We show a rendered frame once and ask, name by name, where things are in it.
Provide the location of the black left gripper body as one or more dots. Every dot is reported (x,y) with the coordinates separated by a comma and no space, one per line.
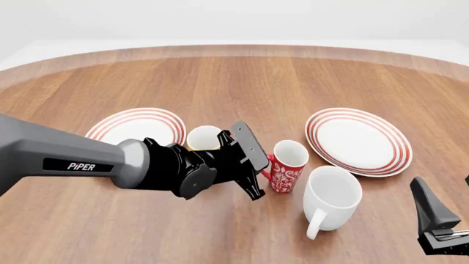
(232,162)

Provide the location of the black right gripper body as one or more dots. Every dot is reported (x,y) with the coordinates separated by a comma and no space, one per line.
(445,237)

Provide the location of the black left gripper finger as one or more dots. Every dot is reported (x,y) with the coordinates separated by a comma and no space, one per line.
(225,138)
(253,188)

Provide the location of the grey and black left robot arm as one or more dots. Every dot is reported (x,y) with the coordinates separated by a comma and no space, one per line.
(73,154)

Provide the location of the yellow mug with white inside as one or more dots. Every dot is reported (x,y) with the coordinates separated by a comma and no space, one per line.
(203,137)

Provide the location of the red mug with white pattern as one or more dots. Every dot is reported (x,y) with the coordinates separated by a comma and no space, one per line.
(286,173)

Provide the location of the white plate with red rings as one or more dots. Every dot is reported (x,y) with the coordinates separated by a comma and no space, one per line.
(357,143)
(143,129)

